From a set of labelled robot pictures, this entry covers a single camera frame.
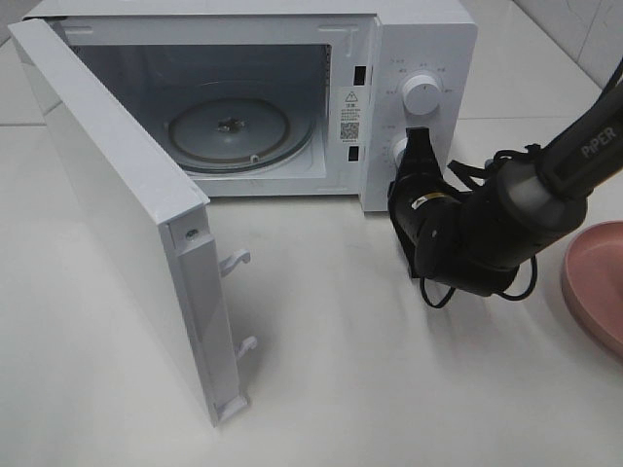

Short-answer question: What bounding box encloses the white microwave knob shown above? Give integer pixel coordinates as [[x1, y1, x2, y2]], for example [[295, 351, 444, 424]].
[[399, 70, 442, 116], [391, 137, 408, 169]]

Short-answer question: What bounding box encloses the glass microwave turntable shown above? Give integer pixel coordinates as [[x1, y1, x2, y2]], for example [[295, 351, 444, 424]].
[[167, 97, 315, 173]]

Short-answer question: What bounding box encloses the white warning label sticker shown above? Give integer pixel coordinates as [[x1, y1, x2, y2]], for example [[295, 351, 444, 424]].
[[338, 87, 364, 143]]

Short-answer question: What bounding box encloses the white microwave oven body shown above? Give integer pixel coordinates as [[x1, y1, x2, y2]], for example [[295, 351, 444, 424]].
[[18, 1, 477, 212]]

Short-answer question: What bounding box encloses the lower white microwave knob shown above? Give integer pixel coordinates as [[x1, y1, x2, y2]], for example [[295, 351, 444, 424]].
[[391, 137, 408, 169]]

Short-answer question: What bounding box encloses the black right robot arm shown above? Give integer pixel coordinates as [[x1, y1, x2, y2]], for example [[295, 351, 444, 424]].
[[387, 68, 622, 307]]

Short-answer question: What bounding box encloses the white microwave door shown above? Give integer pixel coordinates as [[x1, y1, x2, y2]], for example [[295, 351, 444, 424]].
[[10, 19, 257, 425]]

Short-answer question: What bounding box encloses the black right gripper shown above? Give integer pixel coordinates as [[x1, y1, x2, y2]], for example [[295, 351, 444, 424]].
[[387, 126, 462, 253]]

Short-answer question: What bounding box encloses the upper white microwave knob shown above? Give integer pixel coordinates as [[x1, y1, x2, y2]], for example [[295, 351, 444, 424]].
[[399, 70, 442, 116]]

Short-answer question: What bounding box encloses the pink round plate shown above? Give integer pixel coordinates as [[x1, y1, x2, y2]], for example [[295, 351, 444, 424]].
[[561, 221, 622, 359]]

